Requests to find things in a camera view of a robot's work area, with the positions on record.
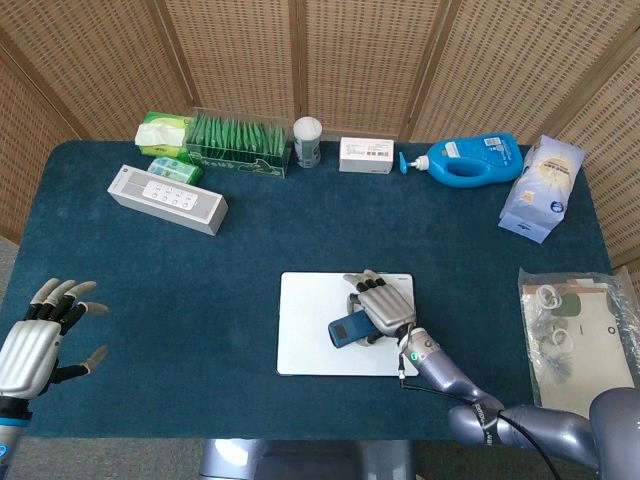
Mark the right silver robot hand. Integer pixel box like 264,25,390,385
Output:
342,269,419,349

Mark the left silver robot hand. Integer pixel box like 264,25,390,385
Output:
0,278,110,401

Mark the blue whiteboard eraser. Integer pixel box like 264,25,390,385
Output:
327,307,376,350

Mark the white dry-erase board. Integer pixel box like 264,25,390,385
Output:
276,271,420,377

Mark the small white carton box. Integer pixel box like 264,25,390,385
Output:
338,136,395,176

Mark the grey robot torso base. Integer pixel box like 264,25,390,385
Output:
198,438,416,480

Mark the blue pump detergent bottle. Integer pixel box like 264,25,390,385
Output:
398,132,524,190

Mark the teal table mat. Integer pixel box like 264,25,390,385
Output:
0,139,614,444

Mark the white-lidded cylindrical canister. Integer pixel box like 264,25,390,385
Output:
292,116,323,170

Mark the pale blue paper bag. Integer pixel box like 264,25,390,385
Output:
497,133,587,245

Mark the clear plastic bag with parts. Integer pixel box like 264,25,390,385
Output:
517,266,640,419

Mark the white rectangular speaker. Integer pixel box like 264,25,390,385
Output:
106,163,230,237

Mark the clear green tea bag box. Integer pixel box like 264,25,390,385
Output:
183,106,292,180

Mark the small green tissue packet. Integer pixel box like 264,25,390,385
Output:
147,156,204,185

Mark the woven rattan folding screen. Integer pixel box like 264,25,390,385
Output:
0,0,640,271

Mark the green tissue pack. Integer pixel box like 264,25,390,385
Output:
134,110,194,157

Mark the black arm cable with connector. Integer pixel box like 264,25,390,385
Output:
398,359,561,480

